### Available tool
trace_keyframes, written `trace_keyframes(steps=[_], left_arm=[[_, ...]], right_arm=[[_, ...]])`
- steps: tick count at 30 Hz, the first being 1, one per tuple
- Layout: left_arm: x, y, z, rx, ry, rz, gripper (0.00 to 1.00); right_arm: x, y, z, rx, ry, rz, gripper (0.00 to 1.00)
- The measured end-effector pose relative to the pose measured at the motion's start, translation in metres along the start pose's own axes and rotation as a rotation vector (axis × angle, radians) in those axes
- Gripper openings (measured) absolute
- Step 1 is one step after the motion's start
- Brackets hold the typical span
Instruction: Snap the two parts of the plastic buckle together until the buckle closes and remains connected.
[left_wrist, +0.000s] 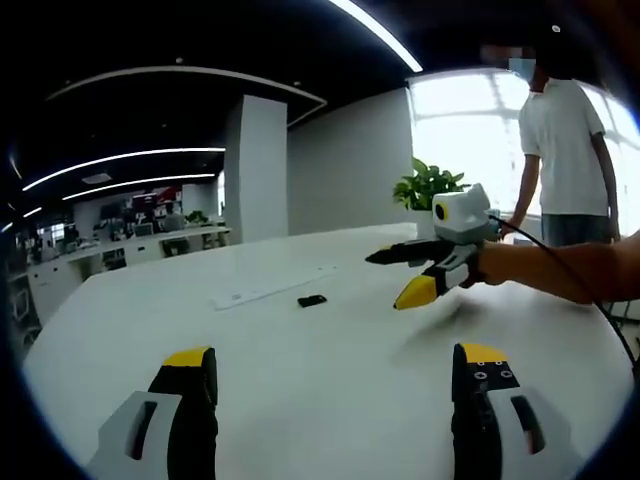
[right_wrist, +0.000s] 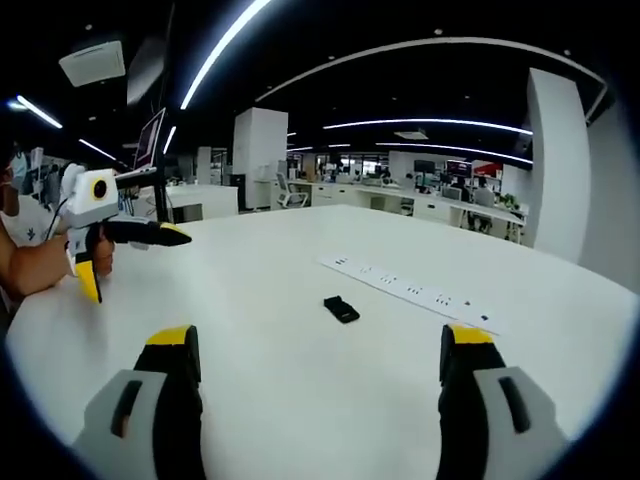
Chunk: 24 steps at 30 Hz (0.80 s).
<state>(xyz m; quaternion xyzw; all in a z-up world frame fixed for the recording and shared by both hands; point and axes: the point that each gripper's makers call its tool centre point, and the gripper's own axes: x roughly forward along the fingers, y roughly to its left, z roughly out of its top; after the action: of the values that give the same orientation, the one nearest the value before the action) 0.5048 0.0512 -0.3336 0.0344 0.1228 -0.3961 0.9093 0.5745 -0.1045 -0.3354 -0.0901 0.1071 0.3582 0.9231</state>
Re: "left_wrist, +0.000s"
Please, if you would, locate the white office desk row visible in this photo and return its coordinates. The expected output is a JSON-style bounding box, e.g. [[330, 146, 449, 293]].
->
[[27, 225, 234, 321]]

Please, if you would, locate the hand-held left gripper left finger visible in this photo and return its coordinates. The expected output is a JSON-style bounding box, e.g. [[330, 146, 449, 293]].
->
[[84, 346, 221, 480]]

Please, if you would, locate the person's right hand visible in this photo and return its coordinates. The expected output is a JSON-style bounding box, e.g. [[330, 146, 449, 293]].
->
[[458, 238, 521, 290]]

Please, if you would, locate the curved ceiling strip light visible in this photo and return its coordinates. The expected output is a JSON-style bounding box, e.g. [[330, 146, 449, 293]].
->
[[61, 172, 217, 202], [22, 146, 227, 192]]

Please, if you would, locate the narrow bright window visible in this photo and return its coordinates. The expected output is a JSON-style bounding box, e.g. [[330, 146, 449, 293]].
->
[[574, 82, 640, 236]]

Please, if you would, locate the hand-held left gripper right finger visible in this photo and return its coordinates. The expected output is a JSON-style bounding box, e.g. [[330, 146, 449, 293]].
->
[[451, 341, 586, 480]]

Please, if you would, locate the green potted plant white pot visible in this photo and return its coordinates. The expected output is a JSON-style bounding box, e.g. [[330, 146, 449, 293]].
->
[[392, 156, 471, 239]]

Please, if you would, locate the grey office chair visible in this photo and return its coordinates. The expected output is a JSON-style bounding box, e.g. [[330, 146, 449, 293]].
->
[[5, 279, 42, 346]]

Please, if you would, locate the white power strip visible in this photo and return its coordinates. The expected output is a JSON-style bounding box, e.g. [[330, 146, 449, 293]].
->
[[207, 263, 340, 313]]

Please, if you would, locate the red wall banner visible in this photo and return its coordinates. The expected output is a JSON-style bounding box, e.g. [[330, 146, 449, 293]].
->
[[130, 186, 182, 207]]

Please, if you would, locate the long straight ceiling strip light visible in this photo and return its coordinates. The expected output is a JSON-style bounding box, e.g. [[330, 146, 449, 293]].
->
[[329, 0, 425, 72]]

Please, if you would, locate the large bright window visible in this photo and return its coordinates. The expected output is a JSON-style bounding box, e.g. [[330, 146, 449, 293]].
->
[[408, 69, 531, 216]]

